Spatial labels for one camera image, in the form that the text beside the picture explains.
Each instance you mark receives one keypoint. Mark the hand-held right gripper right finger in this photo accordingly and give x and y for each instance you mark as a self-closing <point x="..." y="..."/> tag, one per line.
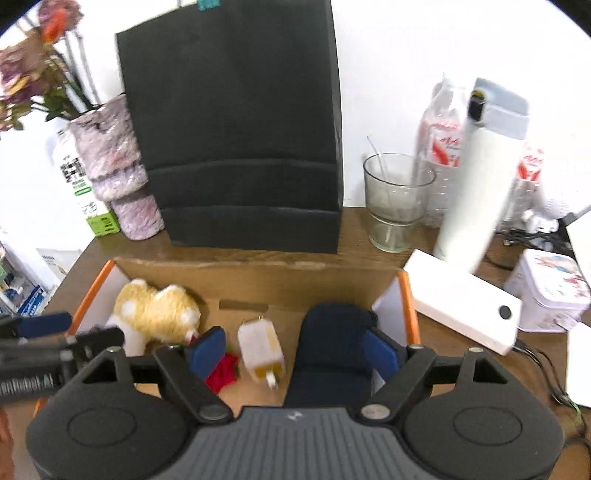
<point x="378" y="353"/>

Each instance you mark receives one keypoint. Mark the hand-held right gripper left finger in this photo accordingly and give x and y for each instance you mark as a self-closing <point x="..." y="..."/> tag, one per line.
<point x="207" y="353"/>

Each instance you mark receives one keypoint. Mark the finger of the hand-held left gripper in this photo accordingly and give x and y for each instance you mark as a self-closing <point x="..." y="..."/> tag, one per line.
<point x="46" y="324"/>
<point x="99" y="340"/>

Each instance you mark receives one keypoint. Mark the navy blue pouch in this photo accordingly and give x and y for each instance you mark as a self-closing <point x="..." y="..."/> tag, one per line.
<point x="332" y="350"/>

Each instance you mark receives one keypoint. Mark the cardboard box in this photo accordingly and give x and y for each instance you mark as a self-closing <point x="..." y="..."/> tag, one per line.
<point x="277" y="281"/>

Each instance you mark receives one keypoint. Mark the wooden desktop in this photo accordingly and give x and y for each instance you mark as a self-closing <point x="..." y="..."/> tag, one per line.
<point x="443" y="353"/>

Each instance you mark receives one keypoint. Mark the red fabric flower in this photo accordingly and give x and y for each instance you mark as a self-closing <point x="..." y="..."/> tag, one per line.
<point x="224" y="374"/>

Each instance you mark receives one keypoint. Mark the assorted small boxes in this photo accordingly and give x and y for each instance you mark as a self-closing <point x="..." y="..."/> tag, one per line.
<point x="21" y="286"/>

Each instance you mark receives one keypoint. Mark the yellow white plush toy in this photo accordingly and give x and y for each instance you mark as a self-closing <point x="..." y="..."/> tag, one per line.
<point x="152" y="309"/>

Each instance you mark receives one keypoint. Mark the white book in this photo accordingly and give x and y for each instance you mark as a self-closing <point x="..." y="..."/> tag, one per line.
<point x="57" y="263"/>

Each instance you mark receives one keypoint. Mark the white power bank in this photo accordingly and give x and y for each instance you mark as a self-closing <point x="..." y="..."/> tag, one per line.
<point x="461" y="300"/>

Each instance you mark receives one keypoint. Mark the clear glass cup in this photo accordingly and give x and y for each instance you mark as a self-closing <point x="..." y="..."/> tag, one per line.
<point x="397" y="217"/>

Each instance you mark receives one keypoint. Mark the white green milk carton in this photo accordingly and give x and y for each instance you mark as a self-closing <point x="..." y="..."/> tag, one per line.
<point x="76" y="180"/>

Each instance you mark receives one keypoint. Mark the purple marbled vase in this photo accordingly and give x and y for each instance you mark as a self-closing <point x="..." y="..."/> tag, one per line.
<point x="115" y="161"/>

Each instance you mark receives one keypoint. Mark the printed tin box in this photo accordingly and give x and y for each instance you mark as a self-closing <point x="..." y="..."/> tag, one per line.
<point x="549" y="295"/>

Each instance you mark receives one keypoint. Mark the clear stirring rod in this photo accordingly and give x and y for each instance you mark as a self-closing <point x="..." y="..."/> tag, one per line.
<point x="379" y="161"/>

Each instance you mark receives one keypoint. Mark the white thermos bottle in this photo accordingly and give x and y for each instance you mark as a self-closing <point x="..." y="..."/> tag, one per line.
<point x="480" y="184"/>

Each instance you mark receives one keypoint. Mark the white paper sheet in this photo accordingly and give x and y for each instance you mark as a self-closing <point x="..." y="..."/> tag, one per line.
<point x="579" y="364"/>
<point x="581" y="244"/>

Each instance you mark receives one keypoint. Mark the clear plastic water bottle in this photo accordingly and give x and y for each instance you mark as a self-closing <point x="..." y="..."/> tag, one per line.
<point x="441" y="138"/>
<point x="526" y="175"/>

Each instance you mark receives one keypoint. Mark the black paper bag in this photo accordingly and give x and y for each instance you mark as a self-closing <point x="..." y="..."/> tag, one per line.
<point x="240" y="129"/>

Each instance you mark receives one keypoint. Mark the white round lamp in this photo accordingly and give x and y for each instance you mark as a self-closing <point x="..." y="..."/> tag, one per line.
<point x="554" y="203"/>

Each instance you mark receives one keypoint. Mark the artificial pink flowers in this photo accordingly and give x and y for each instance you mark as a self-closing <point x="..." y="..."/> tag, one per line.
<point x="32" y="69"/>

